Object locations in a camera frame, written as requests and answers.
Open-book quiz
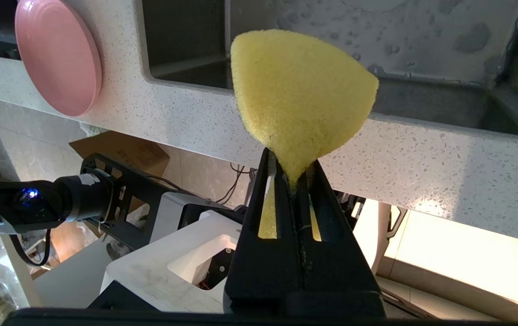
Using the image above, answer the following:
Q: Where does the stainless steel sink basin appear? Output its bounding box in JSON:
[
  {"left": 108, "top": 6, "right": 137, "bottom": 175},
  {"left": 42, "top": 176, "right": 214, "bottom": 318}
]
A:
[{"left": 139, "top": 0, "right": 518, "bottom": 140}]

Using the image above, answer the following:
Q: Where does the large pink plate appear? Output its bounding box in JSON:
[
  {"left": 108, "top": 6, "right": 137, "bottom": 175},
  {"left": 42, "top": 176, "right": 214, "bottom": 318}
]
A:
[{"left": 14, "top": 0, "right": 104, "bottom": 117}]

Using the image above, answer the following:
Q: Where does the yellow fish-shaped sponge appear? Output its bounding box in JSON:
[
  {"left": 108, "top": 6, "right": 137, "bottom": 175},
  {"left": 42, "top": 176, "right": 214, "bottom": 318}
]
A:
[{"left": 230, "top": 29, "right": 380, "bottom": 240}]

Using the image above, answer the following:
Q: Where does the brown cardboard box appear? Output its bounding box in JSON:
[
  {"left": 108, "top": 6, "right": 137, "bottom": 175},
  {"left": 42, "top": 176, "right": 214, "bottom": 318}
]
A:
[{"left": 69, "top": 130, "right": 171, "bottom": 178}]

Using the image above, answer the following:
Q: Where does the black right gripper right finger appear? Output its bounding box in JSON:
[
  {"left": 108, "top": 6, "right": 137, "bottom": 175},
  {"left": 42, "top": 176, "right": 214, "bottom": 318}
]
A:
[{"left": 295, "top": 159, "right": 386, "bottom": 317}]

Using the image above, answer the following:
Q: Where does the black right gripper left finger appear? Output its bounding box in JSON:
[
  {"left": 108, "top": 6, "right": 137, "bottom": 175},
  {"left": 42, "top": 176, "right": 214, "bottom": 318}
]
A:
[{"left": 224, "top": 147, "right": 306, "bottom": 317}]

